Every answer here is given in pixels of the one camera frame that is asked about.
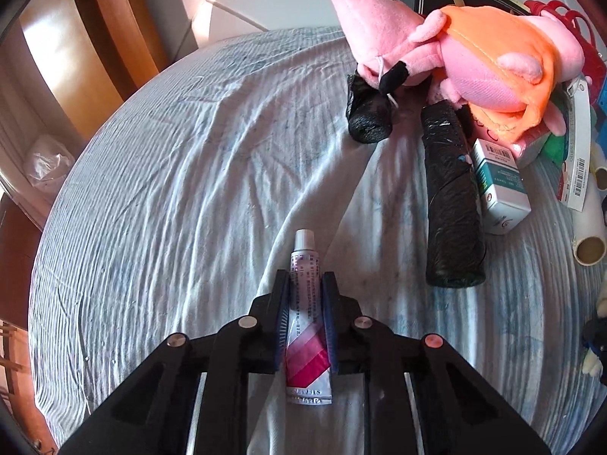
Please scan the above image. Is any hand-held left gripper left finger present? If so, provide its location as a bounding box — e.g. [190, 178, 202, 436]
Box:
[57, 269, 291, 455]

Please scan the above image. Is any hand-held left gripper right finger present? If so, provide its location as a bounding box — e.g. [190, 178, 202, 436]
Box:
[321, 271, 553, 455]

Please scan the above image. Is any pink striped ointment tube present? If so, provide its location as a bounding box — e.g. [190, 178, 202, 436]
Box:
[285, 229, 333, 406]

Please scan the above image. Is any white film roll cardboard core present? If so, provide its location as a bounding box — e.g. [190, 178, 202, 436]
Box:
[571, 142, 607, 266]

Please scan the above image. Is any pink pig plush orange dress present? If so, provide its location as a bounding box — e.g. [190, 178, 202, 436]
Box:
[329, 0, 589, 145]

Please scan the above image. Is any long black garbage bag roll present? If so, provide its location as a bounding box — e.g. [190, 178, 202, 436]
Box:
[420, 101, 487, 289]

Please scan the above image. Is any short black garbage bag roll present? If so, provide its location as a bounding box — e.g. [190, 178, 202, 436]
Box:
[346, 73, 394, 144]

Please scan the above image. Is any teal and white small box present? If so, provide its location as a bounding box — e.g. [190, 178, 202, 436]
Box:
[471, 138, 532, 236]

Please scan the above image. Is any dark and cream plush toy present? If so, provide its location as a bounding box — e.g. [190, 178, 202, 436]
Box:
[582, 279, 607, 380]

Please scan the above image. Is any brown wooden nightstand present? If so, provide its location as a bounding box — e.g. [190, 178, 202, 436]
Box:
[0, 193, 58, 446]

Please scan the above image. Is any clear plastic bag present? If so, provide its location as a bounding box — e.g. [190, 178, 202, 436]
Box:
[24, 135, 77, 190]

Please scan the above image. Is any red toy suitcase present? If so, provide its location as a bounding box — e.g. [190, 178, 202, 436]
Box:
[524, 0, 607, 86]

